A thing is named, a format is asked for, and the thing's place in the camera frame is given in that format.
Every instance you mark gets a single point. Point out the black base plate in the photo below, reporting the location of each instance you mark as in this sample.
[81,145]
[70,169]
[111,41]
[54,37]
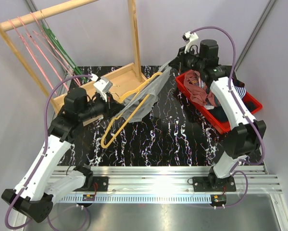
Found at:
[207,184]
[99,183]

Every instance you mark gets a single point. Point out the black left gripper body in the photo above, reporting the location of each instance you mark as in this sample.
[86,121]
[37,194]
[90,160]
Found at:
[99,107]

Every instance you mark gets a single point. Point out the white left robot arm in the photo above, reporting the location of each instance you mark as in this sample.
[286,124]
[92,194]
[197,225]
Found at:
[31,196]

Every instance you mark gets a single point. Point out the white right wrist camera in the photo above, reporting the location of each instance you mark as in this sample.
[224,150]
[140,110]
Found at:
[191,39]

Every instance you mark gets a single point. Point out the yellow hanger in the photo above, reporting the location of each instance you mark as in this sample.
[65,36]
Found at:
[138,93]

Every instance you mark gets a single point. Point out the blue striped tank top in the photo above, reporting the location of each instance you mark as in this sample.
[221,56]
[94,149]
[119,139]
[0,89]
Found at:
[240,91]

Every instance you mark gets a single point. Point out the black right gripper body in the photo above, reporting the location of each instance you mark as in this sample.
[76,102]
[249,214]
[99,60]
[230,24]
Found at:
[189,61]

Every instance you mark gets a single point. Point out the aluminium mounting rail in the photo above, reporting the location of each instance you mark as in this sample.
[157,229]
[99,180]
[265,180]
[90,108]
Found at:
[163,199]

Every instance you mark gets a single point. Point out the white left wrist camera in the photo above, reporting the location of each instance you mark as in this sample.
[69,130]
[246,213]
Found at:
[102,85]

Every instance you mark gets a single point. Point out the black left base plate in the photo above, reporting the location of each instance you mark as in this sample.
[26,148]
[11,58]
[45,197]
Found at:
[99,183]

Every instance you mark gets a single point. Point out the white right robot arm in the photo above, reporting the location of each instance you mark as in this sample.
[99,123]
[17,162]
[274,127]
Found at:
[246,132]

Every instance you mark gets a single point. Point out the wooden clothes rack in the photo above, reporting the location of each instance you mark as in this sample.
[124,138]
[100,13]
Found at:
[30,67]

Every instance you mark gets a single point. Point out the navy maroon tank top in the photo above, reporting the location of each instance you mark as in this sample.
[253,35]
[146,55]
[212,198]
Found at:
[218,112]

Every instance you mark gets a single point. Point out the red plastic bin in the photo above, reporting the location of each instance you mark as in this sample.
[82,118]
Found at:
[222,128]

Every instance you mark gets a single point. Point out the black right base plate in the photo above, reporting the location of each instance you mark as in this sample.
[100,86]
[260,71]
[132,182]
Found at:
[207,184]

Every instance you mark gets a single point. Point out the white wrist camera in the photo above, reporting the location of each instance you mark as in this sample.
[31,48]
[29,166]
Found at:
[191,39]
[102,85]

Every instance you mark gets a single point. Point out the green hanger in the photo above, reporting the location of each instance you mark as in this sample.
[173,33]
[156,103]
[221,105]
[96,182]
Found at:
[57,47]

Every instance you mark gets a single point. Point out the grey tank top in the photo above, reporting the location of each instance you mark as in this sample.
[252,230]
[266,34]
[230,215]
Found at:
[138,103]

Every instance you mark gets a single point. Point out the salmon pink tank top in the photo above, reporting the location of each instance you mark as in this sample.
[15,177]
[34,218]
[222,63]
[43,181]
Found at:
[199,92]

